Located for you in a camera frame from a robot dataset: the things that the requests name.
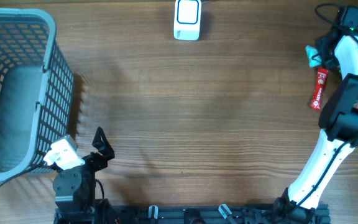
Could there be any teal white tissue pack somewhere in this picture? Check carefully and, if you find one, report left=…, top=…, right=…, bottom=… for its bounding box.
left=305, top=45, right=322, bottom=68

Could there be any red Nescafe stick sachet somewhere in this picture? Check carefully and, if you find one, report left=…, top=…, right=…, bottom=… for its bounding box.
left=311, top=68, right=329, bottom=110

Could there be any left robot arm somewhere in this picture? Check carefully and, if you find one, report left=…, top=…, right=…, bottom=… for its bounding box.
left=53, top=127, right=119, bottom=224

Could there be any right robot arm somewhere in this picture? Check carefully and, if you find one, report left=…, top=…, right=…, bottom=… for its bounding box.
left=270, top=4, right=358, bottom=223

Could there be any white barcode scanner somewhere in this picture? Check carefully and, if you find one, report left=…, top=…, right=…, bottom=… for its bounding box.
left=173, top=0, right=201, bottom=41

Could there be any grey plastic mesh basket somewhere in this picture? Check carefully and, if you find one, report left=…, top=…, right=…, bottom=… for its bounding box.
left=0, top=8, right=75, bottom=181

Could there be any black right camera cable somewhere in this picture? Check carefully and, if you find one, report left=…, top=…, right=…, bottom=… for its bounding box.
left=287, top=2, right=358, bottom=215

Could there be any black camera cable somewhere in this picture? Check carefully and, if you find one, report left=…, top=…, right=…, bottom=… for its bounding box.
left=287, top=2, right=358, bottom=215
left=0, top=164, right=55, bottom=224

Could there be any black left camera cable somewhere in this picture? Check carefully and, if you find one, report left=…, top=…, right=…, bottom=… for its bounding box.
left=0, top=164, right=55, bottom=224

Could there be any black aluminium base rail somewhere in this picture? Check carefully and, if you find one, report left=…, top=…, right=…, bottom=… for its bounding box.
left=53, top=203, right=331, bottom=224

